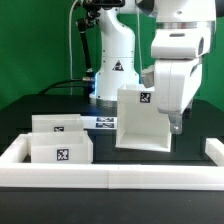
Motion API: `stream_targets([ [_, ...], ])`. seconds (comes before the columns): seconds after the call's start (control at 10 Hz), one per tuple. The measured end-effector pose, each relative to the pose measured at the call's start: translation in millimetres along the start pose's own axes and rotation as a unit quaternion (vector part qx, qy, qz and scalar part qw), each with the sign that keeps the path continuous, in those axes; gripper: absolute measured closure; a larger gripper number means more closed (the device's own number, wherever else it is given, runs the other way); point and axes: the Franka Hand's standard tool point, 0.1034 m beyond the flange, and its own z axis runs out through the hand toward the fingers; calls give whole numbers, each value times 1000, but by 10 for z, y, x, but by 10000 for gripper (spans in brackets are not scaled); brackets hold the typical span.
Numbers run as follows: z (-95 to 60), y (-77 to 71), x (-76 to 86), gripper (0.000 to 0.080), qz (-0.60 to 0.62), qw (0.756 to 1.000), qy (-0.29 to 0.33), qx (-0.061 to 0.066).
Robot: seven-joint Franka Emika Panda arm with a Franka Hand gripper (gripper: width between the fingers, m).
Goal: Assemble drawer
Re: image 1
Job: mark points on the white marker sheet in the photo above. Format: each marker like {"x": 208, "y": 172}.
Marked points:
{"x": 99, "y": 122}

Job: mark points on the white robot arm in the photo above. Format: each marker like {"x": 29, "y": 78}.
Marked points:
{"x": 183, "y": 36}

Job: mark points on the white front drawer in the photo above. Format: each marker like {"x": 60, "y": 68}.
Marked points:
{"x": 61, "y": 148}

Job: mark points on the white U-shaped fence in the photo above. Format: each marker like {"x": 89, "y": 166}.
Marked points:
{"x": 15, "y": 172}

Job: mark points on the white drawer case box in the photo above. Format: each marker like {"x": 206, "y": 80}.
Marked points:
{"x": 139, "y": 124}

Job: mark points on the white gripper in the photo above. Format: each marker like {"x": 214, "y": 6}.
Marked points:
{"x": 175, "y": 83}

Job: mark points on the white drawer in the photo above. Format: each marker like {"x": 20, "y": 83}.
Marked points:
{"x": 57, "y": 123}
{"x": 61, "y": 148}

